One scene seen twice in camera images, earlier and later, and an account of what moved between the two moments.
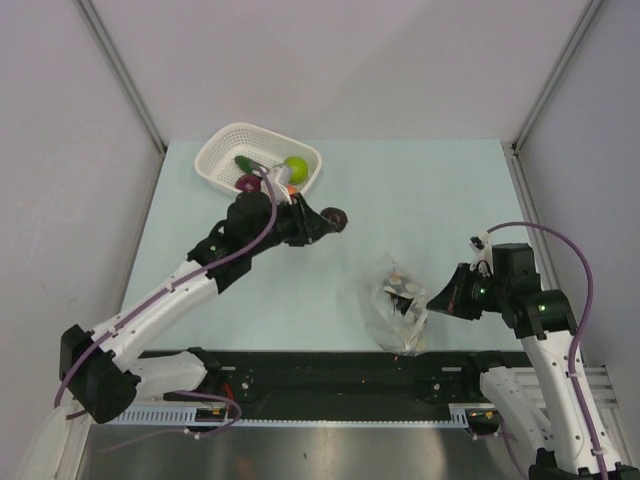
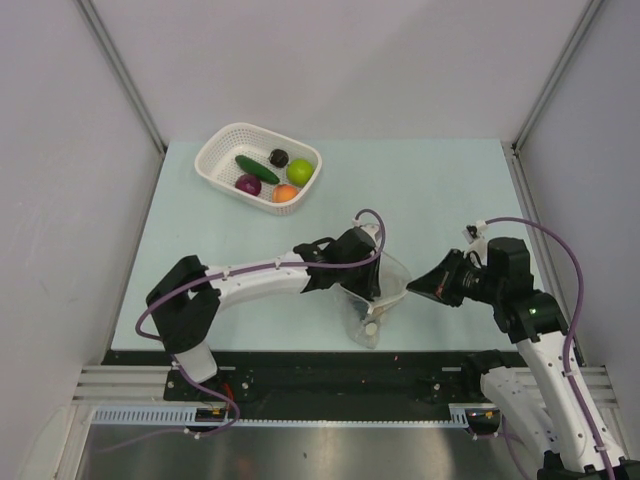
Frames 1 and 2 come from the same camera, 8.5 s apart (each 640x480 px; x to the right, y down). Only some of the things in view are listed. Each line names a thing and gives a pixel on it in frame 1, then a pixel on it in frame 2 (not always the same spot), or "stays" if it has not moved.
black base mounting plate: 445,379 stays
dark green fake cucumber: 248,164 stays
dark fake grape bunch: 399,299 to 360,307
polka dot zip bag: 396,306 to 362,316
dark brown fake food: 335,216 to 278,158
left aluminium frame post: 106,44 stays
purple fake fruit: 248,183 stays
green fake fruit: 299,169 stays
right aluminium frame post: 560,70 stays
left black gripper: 308,225 to 368,286
